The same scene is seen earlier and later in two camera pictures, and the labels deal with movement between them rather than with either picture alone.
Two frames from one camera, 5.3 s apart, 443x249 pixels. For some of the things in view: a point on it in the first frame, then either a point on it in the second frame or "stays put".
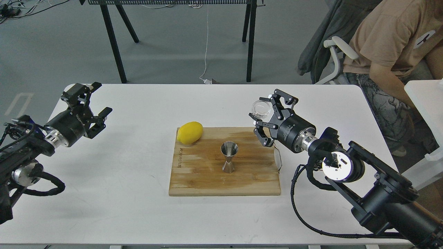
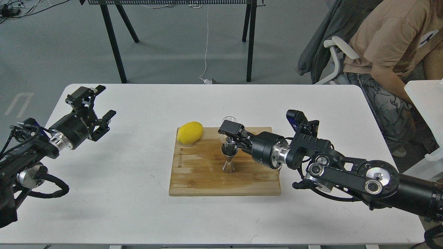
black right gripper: (293, 131) -> (267, 148)
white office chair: (333, 44) stays put
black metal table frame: (248, 28) stays put
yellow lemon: (189, 132) stays put
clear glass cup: (261, 109) -> (223, 137)
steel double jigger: (228, 148) stays put
